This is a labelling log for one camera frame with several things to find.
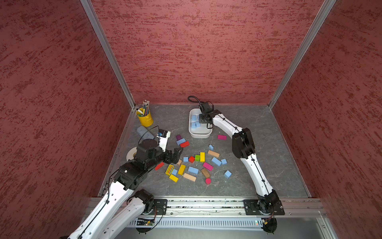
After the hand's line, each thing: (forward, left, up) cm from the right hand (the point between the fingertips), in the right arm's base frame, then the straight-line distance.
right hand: (205, 119), depth 109 cm
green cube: (-30, +7, 0) cm, 31 cm away
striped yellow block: (-38, +23, 0) cm, 44 cm away
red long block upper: (-20, +15, -2) cm, 25 cm away
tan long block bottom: (-42, +11, -1) cm, 43 cm away
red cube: (-31, +10, -1) cm, 33 cm away
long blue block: (-17, +18, -2) cm, 25 cm away
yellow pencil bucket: (-3, +42, +9) cm, 43 cm away
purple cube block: (-14, +19, -1) cm, 24 cm away
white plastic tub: (-7, +6, -3) cm, 10 cm away
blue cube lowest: (-41, -11, 0) cm, 42 cm away
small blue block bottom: (-38, +20, -1) cm, 43 cm away
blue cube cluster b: (-5, +6, +2) cm, 8 cm away
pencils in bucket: (+1, +41, +13) cm, 43 cm away
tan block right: (-27, -4, -1) cm, 27 cm away
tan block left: (-33, +17, 0) cm, 38 cm away
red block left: (-35, +30, -1) cm, 46 cm away
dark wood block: (-39, +2, -2) cm, 40 cm away
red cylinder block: (-43, +1, -3) cm, 43 cm away
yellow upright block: (-29, +3, -2) cm, 29 cm away
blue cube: (0, +8, +2) cm, 9 cm away
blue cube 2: (-5, +9, 0) cm, 10 cm away
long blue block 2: (-32, -5, -2) cm, 33 cm away
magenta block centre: (-35, 0, -2) cm, 35 cm away
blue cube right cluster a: (-32, -10, -2) cm, 34 cm away
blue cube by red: (-31, +14, -1) cm, 34 cm away
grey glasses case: (-10, +45, +2) cm, 46 cm away
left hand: (-35, +18, +20) cm, 44 cm away
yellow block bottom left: (-42, +20, -1) cm, 47 cm away
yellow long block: (-37, +16, 0) cm, 41 cm away
